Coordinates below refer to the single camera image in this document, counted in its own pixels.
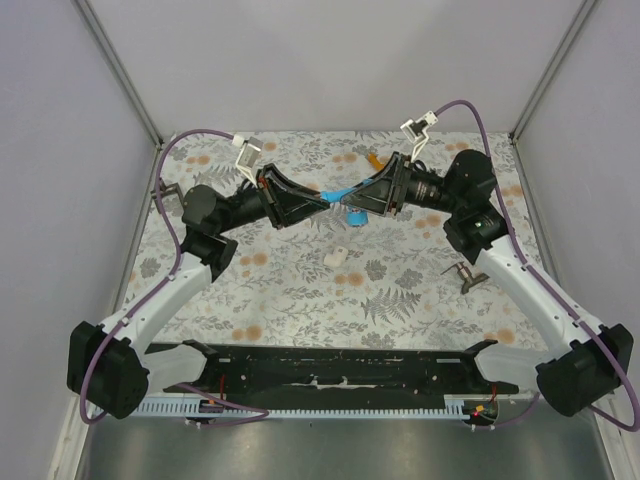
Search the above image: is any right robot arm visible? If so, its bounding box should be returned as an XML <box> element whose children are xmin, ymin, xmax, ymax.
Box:
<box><xmin>341</xmin><ymin>149</ymin><xmax>633</xmax><ymax>417</ymax></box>

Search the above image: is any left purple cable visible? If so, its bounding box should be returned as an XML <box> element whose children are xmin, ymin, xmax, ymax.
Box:
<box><xmin>79</xmin><ymin>128</ymin><xmax>271</xmax><ymax>427</ymax></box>

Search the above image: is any white slotted cable duct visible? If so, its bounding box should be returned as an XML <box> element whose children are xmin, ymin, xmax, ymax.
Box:
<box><xmin>92</xmin><ymin>395</ymin><xmax>464</xmax><ymax>419</ymax></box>

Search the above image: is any blue plastic faucet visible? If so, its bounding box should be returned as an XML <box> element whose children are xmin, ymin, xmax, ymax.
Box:
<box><xmin>320</xmin><ymin>187</ymin><xmax>368</xmax><ymax>227</ymax></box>

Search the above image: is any white plastic elbow fitting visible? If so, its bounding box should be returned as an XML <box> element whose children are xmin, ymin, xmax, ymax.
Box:
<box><xmin>323</xmin><ymin>246</ymin><xmax>349</xmax><ymax>269</ymax></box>

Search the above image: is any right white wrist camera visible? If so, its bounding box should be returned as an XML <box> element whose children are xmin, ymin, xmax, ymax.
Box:
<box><xmin>400</xmin><ymin>111</ymin><xmax>438</xmax><ymax>160</ymax></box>

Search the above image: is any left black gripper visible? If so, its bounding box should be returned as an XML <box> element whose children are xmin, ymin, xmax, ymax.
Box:
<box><xmin>216</xmin><ymin>163</ymin><xmax>330</xmax><ymax>234</ymax></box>

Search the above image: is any aluminium frame post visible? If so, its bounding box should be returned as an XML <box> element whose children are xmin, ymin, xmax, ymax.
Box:
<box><xmin>72</xmin><ymin>0</ymin><xmax>166</xmax><ymax>149</ymax></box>
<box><xmin>509</xmin><ymin>0</ymin><xmax>601</xmax><ymax>144</ymax></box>

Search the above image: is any left aluminium frame post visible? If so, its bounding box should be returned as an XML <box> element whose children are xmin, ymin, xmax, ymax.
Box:
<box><xmin>72</xmin><ymin>0</ymin><xmax>166</xmax><ymax>149</ymax></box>

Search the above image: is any right aluminium frame post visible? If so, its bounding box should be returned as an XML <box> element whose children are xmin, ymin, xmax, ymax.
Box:
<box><xmin>509</xmin><ymin>0</ymin><xmax>601</xmax><ymax>144</ymax></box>

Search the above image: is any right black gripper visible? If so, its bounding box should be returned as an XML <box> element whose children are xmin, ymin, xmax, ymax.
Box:
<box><xmin>341</xmin><ymin>153</ymin><xmax>463</xmax><ymax>218</ymax></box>

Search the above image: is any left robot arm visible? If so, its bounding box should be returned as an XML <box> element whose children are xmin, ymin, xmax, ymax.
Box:
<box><xmin>67</xmin><ymin>164</ymin><xmax>339</xmax><ymax>423</ymax></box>

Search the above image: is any orange plastic faucet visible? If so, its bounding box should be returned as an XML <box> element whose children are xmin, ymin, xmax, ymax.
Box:
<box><xmin>367</xmin><ymin>153</ymin><xmax>386</xmax><ymax>171</ymax></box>

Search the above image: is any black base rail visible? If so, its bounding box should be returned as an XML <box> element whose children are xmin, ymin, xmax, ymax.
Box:
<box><xmin>162</xmin><ymin>339</ymin><xmax>521</xmax><ymax>412</ymax></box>

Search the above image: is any floral patterned mat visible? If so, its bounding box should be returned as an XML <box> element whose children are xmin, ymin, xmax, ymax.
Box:
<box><xmin>125</xmin><ymin>131</ymin><xmax>546</xmax><ymax>350</ymax></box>

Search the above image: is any dark metal faucet left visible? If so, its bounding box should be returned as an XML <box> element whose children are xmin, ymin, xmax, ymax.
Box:
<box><xmin>150</xmin><ymin>179</ymin><xmax>184</xmax><ymax>216</ymax></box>

